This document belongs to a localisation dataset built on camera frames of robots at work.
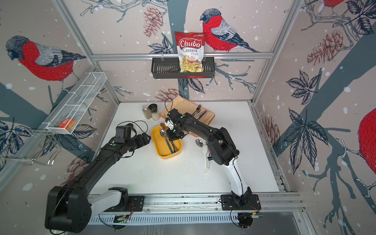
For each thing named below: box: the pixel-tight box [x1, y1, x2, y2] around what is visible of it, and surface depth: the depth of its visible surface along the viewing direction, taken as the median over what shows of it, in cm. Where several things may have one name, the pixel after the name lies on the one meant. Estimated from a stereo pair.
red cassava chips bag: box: [174, 31, 207, 73], surface depth 85 cm
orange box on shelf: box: [58, 118, 75, 132], surface depth 67 cm
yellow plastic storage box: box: [151, 125, 183, 160], surface depth 97 cm
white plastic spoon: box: [202, 144, 209, 173], surface depth 94 cm
